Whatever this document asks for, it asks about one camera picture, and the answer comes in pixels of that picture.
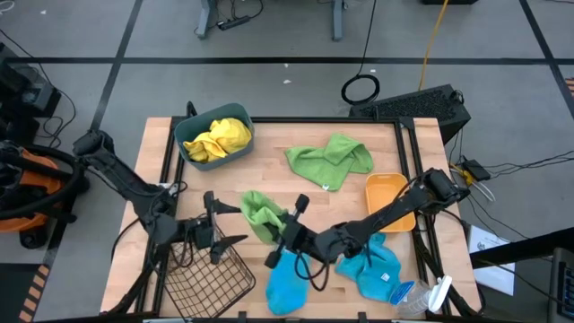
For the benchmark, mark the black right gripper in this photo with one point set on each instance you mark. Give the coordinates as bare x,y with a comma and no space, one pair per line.
298,238

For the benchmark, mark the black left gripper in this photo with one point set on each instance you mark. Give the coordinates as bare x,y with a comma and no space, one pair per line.
199,233

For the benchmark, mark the green microfiber towel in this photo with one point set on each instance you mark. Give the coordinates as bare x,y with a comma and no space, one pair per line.
258,211
327,161

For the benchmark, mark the blue microfiber towel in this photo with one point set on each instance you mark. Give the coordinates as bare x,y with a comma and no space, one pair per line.
372,269
287,287

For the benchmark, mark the yellow microfiber towel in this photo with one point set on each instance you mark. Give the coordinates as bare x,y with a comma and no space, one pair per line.
224,139

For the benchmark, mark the orange-yellow plastic basket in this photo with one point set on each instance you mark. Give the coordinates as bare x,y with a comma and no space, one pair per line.
381,193

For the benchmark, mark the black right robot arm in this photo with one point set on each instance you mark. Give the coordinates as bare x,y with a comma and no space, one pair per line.
394,206

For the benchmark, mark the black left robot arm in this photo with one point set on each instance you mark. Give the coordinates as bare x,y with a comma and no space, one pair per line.
130,186

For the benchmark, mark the grey-green plastic basket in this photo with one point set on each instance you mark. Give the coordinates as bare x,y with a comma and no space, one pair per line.
193,125

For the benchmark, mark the clear spray bottle white trigger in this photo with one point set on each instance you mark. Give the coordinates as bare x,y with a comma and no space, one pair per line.
414,296

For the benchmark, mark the black computer tower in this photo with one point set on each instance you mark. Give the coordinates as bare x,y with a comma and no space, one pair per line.
412,107

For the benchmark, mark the orange and black vacuum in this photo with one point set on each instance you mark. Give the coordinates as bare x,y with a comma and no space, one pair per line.
31,179

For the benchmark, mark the black power strip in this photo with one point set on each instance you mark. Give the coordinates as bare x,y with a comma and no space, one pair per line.
233,22

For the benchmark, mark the black power adapter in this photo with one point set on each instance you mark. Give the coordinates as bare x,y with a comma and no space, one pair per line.
476,169

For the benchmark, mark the grey desk leg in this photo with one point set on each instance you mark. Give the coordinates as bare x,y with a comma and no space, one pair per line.
337,20
206,18

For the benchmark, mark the white printed paper sheet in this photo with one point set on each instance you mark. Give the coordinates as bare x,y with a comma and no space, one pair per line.
498,280

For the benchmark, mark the black equipment stack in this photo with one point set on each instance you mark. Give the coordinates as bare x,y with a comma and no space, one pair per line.
27,89

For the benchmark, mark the black metal beam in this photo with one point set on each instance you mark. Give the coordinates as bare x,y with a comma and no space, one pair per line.
529,244

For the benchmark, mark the grey device with keys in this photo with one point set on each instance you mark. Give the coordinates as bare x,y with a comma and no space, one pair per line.
562,287

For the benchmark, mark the black metal table frame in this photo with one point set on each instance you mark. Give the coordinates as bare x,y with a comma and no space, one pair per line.
314,119

